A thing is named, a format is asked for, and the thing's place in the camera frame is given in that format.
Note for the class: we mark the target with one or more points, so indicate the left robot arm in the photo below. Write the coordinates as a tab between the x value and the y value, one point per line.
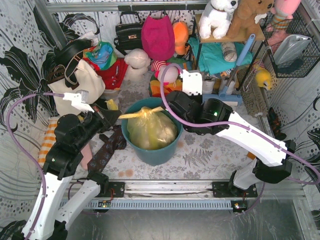
49	220

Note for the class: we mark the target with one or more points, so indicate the colorful printed scarf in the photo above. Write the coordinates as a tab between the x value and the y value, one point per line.
101	57

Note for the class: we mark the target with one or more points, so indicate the orange plush toy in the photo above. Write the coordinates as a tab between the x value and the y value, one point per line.
181	35

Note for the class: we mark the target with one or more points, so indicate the cream canvas tote bag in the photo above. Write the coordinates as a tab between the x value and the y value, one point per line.
88	80

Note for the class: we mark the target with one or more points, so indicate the pink sponge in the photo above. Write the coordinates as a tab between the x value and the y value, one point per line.
87	156

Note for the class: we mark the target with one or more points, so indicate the pink striped plush doll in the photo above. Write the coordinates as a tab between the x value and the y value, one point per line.
158	68

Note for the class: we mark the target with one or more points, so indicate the pink plush toy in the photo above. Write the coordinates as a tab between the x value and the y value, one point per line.
283	11

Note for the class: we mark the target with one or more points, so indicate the rainbow striped cloth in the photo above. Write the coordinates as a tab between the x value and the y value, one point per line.
154	85

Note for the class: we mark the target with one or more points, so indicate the magenta felt bag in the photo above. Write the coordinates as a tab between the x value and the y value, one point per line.
158	39

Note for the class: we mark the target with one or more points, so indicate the yellow trash bag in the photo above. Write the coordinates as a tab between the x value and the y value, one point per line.
149	128

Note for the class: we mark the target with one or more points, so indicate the black wire basket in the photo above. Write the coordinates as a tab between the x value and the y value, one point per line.
274	35

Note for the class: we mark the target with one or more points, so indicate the aluminium rail base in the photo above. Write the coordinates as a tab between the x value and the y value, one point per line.
172	195

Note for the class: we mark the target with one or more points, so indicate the dark floral necktie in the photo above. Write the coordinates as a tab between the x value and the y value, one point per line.
115	142

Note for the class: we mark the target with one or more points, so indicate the beige chenille duster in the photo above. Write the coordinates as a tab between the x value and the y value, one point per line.
252	96

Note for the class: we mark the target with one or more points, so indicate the teal folded cloth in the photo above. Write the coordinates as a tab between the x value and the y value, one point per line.
211	58

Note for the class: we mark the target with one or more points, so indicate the yellow plush duck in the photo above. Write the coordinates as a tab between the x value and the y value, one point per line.
262	75

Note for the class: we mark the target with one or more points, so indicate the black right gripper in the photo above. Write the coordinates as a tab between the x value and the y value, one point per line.
175	100

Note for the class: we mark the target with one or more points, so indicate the black hat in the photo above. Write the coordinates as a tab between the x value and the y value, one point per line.
63	56

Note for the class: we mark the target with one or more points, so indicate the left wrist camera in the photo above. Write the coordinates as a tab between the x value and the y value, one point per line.
79	100

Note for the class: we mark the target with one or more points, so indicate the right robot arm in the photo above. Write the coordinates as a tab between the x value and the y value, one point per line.
212	116

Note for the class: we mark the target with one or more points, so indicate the orange checkered towel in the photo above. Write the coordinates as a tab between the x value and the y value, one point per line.
48	141

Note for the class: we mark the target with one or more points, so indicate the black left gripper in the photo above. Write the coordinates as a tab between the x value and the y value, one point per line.
101	117

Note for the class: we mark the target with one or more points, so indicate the white sneaker right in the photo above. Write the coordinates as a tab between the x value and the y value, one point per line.
230	87

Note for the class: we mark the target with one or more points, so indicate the black leather handbag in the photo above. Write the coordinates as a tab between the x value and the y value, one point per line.
128	36

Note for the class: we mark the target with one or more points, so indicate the brown teddy bear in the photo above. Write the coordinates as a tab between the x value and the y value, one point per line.
247	16

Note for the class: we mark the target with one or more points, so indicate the teal trash bin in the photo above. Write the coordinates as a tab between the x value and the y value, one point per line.
153	157

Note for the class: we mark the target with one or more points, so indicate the white plush dog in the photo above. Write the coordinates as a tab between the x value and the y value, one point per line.
216	18

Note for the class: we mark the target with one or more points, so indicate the cream plush sheep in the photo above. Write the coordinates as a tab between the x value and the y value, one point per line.
138	62

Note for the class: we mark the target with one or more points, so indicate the blue lint roller mop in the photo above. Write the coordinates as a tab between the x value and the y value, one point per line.
232	99

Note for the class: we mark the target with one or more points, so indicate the silver foil pouch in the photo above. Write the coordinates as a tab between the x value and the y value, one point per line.
291	48

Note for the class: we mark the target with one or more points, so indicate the red cloth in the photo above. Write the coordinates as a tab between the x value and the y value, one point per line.
113	76

